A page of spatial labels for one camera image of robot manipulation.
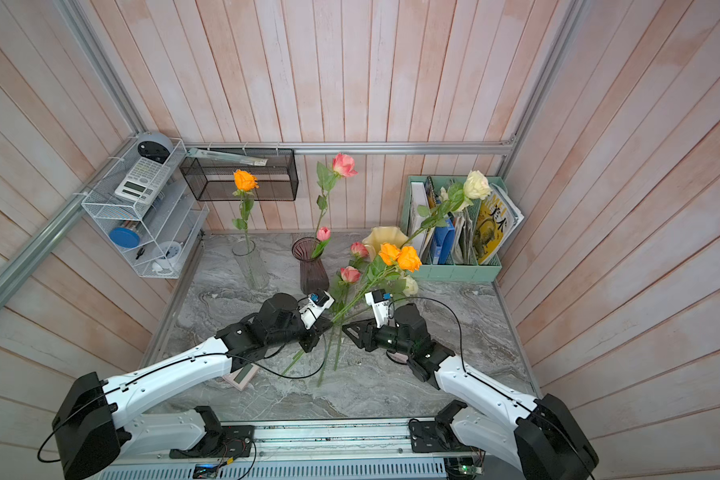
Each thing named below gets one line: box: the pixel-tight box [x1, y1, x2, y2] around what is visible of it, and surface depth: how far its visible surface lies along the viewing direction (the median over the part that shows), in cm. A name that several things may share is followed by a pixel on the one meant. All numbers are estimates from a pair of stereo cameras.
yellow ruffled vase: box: [362, 226, 409, 260], surface depth 94 cm
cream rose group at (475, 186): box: [399, 170, 492, 249], surface depth 72 cm
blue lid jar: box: [109, 227, 141, 248], surface depth 79 cm
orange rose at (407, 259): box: [334, 246, 422, 324], surface depth 76 cm
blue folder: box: [433, 218, 455, 265], surface depth 97 cm
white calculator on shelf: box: [114, 156, 171, 206], surface depth 79 cm
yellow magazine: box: [473, 184, 525, 265], surface depth 98 cm
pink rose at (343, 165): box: [314, 153, 358, 240], surface depth 83 cm
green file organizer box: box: [401, 175, 508, 282], surface depth 99 cm
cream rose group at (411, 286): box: [402, 274, 419, 297], surface depth 102 cm
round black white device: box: [137, 131, 175, 165], surface depth 83 cm
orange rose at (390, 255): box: [280, 243, 402, 376], surface depth 78 cm
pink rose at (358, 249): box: [350, 241, 369, 259], surface depth 113 cm
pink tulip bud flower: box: [311, 226, 332, 259], surface depth 80 cm
